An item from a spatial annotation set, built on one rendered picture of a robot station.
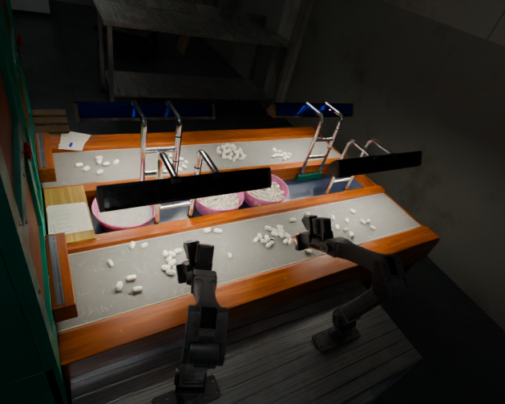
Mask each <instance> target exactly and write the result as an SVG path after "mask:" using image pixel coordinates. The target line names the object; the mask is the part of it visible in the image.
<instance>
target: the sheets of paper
mask: <svg viewBox="0 0 505 404"><path fill-rule="evenodd" d="M46 211H47V215H48V234H56V233H61V232H65V235H66V234H70V233H75V232H83V231H88V230H92V229H93V227H92V224H91V219H90V216H89V213H88V210H87V204H86V203H85V202H82V203H74V204H59V205H51V206H47V209H46Z"/></svg>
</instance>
